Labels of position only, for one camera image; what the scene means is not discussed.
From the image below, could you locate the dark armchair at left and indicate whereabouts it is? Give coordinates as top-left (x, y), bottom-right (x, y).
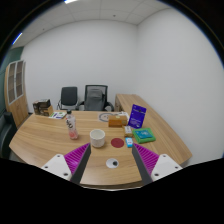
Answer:
top-left (0, 112), bottom-right (17, 159)

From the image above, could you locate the green book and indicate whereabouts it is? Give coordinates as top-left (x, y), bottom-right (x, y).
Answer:
top-left (133, 128), bottom-right (156, 143)

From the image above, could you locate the wooden cabinet with glass doors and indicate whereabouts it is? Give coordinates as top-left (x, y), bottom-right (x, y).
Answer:
top-left (4, 60), bottom-right (28, 127)

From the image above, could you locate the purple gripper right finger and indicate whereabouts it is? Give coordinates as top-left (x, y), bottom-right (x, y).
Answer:
top-left (132, 143), bottom-right (182, 185)

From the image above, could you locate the black office chair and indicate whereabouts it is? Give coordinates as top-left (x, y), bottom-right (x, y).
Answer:
top-left (57, 86), bottom-right (78, 110)

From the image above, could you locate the round patterned mat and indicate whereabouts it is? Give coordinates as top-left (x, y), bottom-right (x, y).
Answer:
top-left (98, 112), bottom-right (111, 122)

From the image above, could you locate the white ceramic cup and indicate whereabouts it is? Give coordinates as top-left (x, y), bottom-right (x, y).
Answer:
top-left (90, 129), bottom-right (105, 148)

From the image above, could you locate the grey mesh office chair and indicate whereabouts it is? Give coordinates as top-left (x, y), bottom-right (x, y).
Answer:
top-left (76, 85), bottom-right (114, 111)

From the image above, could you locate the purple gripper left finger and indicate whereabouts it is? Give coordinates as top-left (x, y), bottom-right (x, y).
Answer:
top-left (42, 143), bottom-right (91, 184)

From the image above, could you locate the dark red round coaster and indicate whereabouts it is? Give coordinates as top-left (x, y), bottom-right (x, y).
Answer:
top-left (111, 138), bottom-right (124, 148)

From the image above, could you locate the brown wooden tissue box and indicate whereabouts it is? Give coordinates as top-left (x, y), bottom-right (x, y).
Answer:
top-left (108, 115), bottom-right (127, 127)

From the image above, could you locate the small brown box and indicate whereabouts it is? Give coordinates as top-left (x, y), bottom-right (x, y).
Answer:
top-left (124, 126), bottom-right (133, 137)

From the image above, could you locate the clear plastic water bottle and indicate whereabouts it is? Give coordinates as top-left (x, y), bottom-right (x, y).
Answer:
top-left (66, 110), bottom-right (78, 139)

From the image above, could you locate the purple standing booklet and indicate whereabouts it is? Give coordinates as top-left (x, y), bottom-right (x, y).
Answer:
top-left (128, 104), bottom-right (147, 129)

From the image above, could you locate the small blue card box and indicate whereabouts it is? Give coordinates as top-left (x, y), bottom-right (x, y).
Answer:
top-left (125, 137), bottom-right (133, 148)

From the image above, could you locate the green white leaflet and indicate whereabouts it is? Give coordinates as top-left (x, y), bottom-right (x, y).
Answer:
top-left (49, 112), bottom-right (67, 119)

